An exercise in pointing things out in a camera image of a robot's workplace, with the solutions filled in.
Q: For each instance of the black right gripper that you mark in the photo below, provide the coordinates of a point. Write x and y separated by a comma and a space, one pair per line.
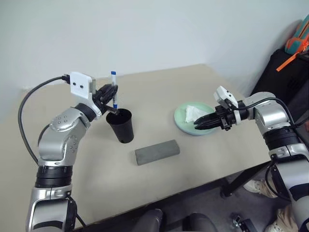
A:
225, 118

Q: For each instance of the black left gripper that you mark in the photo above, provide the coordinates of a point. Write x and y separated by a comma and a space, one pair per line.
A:
99, 99

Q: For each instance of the white marker blue cap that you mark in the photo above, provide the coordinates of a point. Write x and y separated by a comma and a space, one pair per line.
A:
116, 101

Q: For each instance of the grey rectangular block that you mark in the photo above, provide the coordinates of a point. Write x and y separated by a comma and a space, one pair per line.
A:
157, 152

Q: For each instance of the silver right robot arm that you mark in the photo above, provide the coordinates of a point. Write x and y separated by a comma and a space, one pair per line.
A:
272, 116

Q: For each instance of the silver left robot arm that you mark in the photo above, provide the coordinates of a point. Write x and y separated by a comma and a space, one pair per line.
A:
60, 135

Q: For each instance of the black cup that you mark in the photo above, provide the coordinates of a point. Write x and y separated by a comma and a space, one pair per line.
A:
123, 130

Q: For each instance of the white crumpled tissue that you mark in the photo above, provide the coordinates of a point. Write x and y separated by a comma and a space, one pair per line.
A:
193, 112

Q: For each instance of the blue plate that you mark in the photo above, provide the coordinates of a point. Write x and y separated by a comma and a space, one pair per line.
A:
186, 132

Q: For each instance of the green plate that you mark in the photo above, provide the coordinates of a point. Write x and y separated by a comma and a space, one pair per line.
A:
181, 116

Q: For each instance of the black table leg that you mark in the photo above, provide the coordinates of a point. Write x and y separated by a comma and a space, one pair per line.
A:
241, 180

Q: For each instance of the white shoe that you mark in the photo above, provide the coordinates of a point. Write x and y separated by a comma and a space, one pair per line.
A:
256, 187
282, 220

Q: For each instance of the black luggage bag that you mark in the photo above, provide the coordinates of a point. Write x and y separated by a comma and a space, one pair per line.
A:
285, 77

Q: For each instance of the dark rounded shape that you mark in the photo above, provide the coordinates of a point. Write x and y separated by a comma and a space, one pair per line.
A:
198, 223
149, 221

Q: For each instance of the black caster wheel base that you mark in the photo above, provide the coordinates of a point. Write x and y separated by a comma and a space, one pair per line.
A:
243, 224

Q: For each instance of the teal and orange bag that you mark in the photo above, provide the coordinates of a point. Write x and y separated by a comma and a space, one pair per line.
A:
298, 38

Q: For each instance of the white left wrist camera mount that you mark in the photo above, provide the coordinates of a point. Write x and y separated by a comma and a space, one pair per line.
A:
79, 84

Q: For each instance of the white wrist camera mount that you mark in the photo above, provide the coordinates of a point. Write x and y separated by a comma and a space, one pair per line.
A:
79, 84
224, 94

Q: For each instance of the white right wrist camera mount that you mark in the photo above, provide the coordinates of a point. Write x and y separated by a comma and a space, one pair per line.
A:
224, 94

